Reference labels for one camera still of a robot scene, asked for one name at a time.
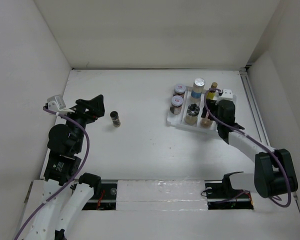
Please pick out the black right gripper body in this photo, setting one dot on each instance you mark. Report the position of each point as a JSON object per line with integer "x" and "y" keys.
{"x": 217, "y": 102}

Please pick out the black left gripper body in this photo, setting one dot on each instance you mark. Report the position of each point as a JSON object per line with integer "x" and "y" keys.
{"x": 81, "y": 117}

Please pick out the yellow label bottle cork cap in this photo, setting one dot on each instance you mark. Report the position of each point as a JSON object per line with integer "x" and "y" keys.
{"x": 211, "y": 94}

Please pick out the pink lid spice jar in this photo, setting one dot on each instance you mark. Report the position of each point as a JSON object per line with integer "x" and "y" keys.
{"x": 205, "y": 122}

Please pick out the blue label silver lid jar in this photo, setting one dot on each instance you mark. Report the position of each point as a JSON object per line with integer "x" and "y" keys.
{"x": 197, "y": 88}

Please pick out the black lid white powder jar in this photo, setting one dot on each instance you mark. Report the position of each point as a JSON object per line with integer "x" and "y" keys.
{"x": 192, "y": 113}

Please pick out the white lid brown sauce jar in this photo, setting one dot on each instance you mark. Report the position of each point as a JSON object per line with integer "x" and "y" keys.
{"x": 179, "y": 90}

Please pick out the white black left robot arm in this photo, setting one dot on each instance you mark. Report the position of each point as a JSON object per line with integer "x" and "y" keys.
{"x": 56, "y": 214}

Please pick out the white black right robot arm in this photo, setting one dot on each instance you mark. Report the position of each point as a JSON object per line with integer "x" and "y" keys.
{"x": 274, "y": 172}

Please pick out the black pepper grinder bottle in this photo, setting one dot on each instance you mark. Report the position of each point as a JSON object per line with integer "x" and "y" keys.
{"x": 115, "y": 119}

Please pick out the white divided organizer tray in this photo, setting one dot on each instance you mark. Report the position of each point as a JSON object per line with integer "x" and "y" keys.
{"x": 178, "y": 120}

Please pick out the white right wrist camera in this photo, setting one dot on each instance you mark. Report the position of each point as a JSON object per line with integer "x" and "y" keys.
{"x": 225, "y": 94}

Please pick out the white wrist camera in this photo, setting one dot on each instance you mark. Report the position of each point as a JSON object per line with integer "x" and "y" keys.
{"x": 225, "y": 94}
{"x": 56, "y": 104}

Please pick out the aluminium rail right edge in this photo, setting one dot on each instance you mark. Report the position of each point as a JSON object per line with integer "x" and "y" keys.
{"x": 257, "y": 117}

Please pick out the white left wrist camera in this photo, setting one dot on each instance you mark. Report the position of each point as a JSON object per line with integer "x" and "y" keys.
{"x": 56, "y": 104}

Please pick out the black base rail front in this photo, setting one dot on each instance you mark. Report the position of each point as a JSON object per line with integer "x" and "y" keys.
{"x": 167, "y": 195}

